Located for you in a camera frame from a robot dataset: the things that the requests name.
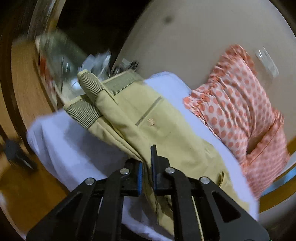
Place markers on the orange striped pillow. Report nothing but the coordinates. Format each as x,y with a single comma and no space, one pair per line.
269,157

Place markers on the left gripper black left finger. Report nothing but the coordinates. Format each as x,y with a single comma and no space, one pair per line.
93,211

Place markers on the orange polka dot pillow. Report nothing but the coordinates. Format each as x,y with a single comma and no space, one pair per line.
235,107

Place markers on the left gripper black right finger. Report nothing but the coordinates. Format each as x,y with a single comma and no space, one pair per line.
202,210

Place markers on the khaki pants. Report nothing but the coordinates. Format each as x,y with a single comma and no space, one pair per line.
124,111

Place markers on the white bed sheet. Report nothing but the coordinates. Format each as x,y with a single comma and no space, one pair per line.
71,154

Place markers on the blue glass window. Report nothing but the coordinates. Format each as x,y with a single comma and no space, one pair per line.
280,182

